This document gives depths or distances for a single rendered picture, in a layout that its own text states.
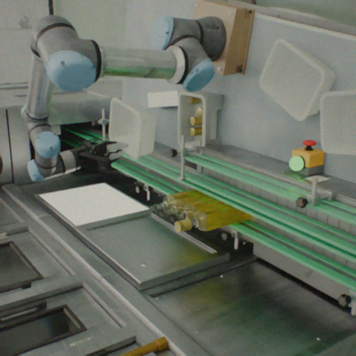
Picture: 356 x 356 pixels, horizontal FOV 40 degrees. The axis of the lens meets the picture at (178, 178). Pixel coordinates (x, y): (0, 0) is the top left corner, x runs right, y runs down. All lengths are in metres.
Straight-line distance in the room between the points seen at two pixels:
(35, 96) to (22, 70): 3.66
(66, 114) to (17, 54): 2.83
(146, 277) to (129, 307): 0.13
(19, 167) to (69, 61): 1.20
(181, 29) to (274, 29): 0.30
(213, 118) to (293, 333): 0.88
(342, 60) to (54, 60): 0.79
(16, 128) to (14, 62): 2.88
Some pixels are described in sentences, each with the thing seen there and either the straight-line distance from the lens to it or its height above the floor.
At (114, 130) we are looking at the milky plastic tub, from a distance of 1.88.
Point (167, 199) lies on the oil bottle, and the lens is 1.66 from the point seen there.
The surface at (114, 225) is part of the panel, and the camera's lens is 1.83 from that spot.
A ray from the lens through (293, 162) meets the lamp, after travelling 1.51.
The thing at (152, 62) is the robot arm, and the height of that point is 1.19.
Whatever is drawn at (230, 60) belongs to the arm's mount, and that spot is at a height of 0.83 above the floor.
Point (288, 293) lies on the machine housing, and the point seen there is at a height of 0.95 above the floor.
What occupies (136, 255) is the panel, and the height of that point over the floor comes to 1.24.
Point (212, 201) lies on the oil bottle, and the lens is 1.62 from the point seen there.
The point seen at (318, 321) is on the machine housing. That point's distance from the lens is 1.41.
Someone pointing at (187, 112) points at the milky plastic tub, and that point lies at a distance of 1.98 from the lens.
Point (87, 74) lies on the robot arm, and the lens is 1.32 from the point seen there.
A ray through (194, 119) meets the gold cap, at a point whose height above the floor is 0.81.
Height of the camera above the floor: 1.94
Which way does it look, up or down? 33 degrees down
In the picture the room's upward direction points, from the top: 101 degrees counter-clockwise
